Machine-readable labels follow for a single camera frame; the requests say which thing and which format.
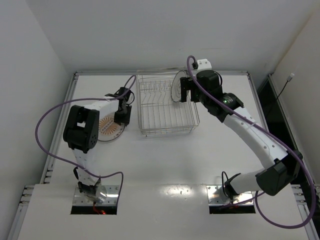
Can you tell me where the white plate black rim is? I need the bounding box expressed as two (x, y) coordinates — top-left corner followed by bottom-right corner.
(171, 70), (187, 103)

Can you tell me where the orange patterned plate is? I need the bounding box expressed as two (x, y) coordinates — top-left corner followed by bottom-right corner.
(98, 114), (125, 143)

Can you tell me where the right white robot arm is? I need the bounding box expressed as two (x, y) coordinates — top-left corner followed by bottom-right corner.
(171, 70), (300, 199)

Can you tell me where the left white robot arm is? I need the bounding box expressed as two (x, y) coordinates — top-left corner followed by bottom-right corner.
(63, 87), (135, 203)

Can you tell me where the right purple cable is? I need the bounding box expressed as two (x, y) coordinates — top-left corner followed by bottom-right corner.
(186, 55), (317, 230)

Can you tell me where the purple cable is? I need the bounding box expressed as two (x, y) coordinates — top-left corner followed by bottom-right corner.
(34, 74), (137, 201)
(186, 55), (317, 230)

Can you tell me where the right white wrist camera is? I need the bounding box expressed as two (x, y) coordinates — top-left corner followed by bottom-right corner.
(196, 59), (212, 72)

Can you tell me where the metal wire dish rack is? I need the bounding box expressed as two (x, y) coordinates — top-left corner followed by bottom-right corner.
(136, 67), (200, 136)

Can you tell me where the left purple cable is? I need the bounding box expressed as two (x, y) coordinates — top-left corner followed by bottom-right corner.
(34, 74), (137, 201)

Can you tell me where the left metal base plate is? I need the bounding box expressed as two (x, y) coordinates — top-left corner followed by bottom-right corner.
(72, 185), (120, 207)

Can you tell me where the metal base plate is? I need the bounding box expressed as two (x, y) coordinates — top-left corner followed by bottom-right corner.
(206, 185), (254, 207)
(72, 185), (120, 207)

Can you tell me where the black hanging cable with plug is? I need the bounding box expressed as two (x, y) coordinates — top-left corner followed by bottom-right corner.
(276, 73), (295, 101)

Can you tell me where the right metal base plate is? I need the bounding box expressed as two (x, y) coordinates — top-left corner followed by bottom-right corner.
(206, 185), (254, 207)

